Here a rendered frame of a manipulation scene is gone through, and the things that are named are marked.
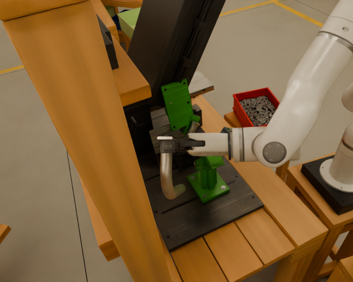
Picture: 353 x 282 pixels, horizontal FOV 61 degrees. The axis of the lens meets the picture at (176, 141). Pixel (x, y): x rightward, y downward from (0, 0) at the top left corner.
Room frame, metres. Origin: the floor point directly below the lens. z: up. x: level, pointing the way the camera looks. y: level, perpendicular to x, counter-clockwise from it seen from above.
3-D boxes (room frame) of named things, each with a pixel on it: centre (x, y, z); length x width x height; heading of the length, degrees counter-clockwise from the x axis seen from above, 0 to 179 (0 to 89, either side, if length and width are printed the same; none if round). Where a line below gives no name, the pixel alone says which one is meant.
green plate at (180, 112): (1.07, -0.02, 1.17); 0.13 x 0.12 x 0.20; 19
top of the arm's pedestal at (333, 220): (0.75, -0.68, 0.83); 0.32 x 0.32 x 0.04; 12
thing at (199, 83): (1.22, -0.01, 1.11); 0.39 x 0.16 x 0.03; 109
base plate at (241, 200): (1.12, 0.06, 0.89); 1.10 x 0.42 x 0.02; 19
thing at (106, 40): (0.77, 0.18, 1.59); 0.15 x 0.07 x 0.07; 19
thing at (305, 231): (1.21, -0.20, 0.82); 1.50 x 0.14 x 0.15; 19
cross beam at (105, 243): (1.00, 0.41, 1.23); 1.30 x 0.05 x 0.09; 19
